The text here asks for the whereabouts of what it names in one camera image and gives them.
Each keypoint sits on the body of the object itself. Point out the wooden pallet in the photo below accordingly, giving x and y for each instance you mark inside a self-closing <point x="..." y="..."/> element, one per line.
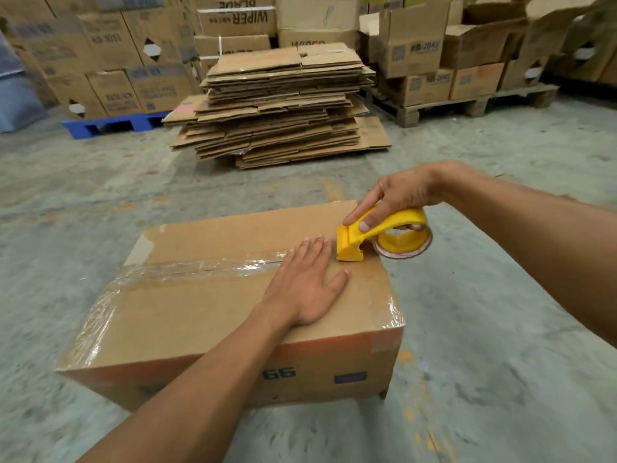
<point x="434" y="108"/>

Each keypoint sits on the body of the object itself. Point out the person's left forearm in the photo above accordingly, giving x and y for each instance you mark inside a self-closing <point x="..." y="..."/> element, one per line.
<point x="202" y="390"/>

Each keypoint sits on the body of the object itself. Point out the person's left middle finger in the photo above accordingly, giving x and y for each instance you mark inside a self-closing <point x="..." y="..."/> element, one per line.
<point x="314" y="253"/>

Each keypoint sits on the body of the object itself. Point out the pile of flattened cardboard sheets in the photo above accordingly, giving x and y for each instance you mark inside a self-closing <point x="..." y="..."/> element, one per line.
<point x="284" y="106"/>

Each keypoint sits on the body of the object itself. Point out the yellow tape dispenser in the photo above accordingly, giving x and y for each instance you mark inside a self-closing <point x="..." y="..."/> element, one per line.
<point x="354" y="238"/>

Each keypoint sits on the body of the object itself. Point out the person's right forearm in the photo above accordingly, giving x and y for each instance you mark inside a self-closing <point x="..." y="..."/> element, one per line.
<point x="544" y="245"/>

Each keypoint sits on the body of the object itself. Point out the person's left thumb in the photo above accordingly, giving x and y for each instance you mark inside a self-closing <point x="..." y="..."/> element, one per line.
<point x="342" y="283"/>

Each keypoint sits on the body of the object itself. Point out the grey wrapped bundle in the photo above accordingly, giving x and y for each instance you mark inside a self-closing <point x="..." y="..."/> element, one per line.
<point x="17" y="91"/>

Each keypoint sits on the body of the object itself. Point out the person's left hand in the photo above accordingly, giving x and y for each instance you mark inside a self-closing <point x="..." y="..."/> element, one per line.
<point x="301" y="291"/>

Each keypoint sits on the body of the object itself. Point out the person's left little finger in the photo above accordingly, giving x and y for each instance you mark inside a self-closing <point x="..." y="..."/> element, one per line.
<point x="286" y="263"/>

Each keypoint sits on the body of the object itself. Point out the blue plastic pallet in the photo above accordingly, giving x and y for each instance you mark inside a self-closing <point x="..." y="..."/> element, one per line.
<point x="103" y="125"/>

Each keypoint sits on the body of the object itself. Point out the stack of cardboard boxes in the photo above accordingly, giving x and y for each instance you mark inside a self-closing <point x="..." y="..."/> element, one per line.
<point x="106" y="48"/>
<point x="590" y="48"/>
<point x="434" y="48"/>
<point x="270" y="21"/>

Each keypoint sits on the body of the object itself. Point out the person's right hand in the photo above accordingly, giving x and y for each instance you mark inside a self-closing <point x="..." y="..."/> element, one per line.
<point x="409" y="187"/>

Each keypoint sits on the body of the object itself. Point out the taped brown cardboard box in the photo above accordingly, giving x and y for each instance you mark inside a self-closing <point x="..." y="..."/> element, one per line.
<point x="202" y="303"/>

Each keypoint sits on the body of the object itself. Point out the clear packing tape roll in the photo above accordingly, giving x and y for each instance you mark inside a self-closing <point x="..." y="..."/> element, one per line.
<point x="405" y="244"/>

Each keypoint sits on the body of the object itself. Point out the person's right thumb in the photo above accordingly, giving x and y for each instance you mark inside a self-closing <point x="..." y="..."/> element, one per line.
<point x="370" y="221"/>

